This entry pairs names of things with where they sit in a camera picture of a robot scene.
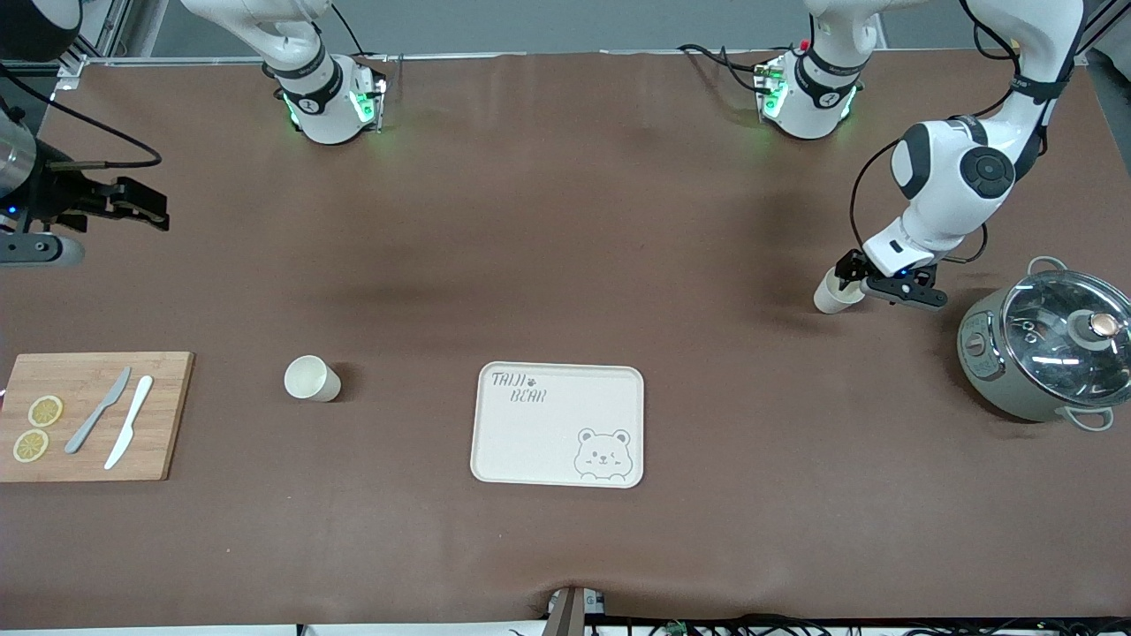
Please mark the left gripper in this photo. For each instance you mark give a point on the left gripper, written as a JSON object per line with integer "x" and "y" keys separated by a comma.
{"x": 851, "y": 266}

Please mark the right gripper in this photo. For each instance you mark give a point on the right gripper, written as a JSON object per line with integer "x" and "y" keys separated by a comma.
{"x": 60, "y": 196}

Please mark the white plastic cup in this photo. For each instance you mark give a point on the white plastic cup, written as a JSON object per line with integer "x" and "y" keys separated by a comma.
{"x": 829, "y": 299}
{"x": 309, "y": 378}

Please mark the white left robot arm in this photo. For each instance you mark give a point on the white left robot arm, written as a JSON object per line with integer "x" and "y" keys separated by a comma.
{"x": 945, "y": 177}

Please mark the cream bear print tray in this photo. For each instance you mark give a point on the cream bear print tray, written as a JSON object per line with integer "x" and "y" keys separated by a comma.
{"x": 548, "y": 433}

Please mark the grey-green electric pot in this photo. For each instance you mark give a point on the grey-green electric pot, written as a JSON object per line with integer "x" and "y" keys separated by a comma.
{"x": 990, "y": 371}

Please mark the base box with green light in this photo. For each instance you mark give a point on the base box with green light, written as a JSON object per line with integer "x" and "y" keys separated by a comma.
{"x": 369, "y": 97}
{"x": 770, "y": 93}

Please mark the grey plastic knife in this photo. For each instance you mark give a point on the grey plastic knife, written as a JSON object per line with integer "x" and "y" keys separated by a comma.
{"x": 95, "y": 413}

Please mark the white plastic knife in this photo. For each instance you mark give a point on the white plastic knife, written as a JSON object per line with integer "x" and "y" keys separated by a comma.
{"x": 131, "y": 420}

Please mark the glass pot lid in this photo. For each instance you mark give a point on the glass pot lid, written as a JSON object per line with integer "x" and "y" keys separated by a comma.
{"x": 1060, "y": 344}

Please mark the yellow lemon slice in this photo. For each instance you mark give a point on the yellow lemon slice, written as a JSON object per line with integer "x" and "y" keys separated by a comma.
{"x": 45, "y": 412}
{"x": 31, "y": 446}

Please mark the wooden cutting board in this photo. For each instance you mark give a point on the wooden cutting board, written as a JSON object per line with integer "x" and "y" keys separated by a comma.
{"x": 150, "y": 442}

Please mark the aluminium frame profile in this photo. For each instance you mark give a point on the aluminium frame profile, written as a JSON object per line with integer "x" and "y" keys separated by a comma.
{"x": 110, "y": 31}

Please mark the grey table edge bracket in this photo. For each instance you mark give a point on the grey table edge bracket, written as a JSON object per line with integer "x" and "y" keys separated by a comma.
{"x": 570, "y": 614}

